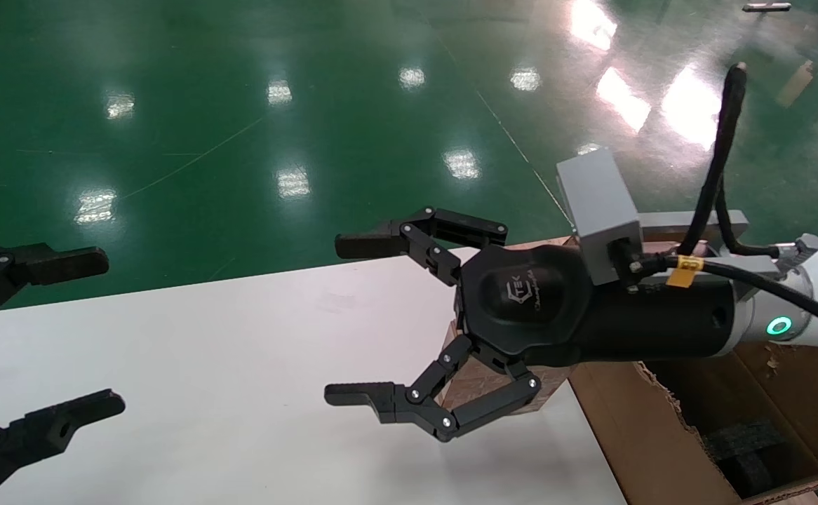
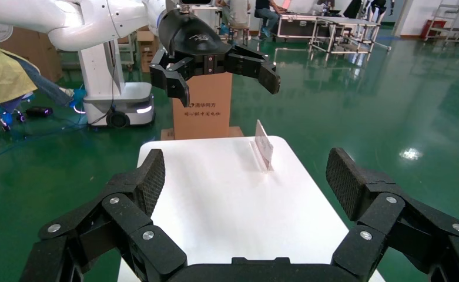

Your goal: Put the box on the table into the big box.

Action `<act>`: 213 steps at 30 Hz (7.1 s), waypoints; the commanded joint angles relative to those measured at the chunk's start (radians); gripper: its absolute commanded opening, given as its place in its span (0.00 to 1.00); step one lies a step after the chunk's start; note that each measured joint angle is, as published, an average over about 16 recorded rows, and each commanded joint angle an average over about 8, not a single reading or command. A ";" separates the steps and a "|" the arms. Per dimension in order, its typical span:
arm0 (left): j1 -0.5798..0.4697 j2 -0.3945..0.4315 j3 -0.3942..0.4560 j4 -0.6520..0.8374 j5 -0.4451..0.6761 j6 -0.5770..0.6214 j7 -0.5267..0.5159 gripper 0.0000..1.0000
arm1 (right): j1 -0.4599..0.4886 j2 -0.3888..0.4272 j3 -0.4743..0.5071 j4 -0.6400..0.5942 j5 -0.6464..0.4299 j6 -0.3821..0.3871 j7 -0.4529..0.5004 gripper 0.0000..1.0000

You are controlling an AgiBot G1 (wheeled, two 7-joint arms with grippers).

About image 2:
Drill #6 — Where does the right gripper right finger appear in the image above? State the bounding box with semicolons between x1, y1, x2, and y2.
326;147;459;282

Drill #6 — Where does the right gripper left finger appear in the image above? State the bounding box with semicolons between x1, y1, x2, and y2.
19;149;188;282

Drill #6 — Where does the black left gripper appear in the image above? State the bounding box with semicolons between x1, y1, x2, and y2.
149;8;282;109

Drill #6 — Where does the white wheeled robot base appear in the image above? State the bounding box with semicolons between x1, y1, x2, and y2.
77;39;155;129

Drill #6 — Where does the tall printed cardboard box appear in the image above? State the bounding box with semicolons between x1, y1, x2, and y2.
171;72;234;140

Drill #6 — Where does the large plain cardboard box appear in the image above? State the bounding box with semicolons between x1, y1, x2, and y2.
0;27;63;82

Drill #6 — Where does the metal stool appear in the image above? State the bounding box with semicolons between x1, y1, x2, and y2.
227;25;250;46

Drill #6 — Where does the person in grey shirt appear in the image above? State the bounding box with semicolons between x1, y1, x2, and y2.
216;0;252;29

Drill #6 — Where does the small cardboard carton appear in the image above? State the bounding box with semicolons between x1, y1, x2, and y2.
136;31;160;73

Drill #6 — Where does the person in dark top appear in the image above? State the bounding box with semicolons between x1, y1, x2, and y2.
252;0;289;41

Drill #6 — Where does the white shelf rack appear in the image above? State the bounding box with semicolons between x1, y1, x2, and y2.
117;33;138;68

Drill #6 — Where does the black flight case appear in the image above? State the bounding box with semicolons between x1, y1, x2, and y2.
276;14;320;39

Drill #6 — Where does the black device with purple light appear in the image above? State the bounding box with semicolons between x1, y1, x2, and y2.
26;107;53;118

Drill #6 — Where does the office chair with blue wheels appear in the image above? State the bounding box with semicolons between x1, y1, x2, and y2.
0;93;33;132

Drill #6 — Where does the person in black clothes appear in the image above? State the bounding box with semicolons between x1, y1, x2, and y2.
368;0;396;25

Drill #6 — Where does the red crate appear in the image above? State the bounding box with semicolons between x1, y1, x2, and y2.
421;19;447;40

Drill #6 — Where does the metal pipe rack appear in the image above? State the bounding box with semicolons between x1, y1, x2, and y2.
424;0;459;52

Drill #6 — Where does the blue floor cable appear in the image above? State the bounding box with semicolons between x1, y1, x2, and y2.
0;115;92;168

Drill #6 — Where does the metal frame work table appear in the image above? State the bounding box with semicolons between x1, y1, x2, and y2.
308;15;393;56

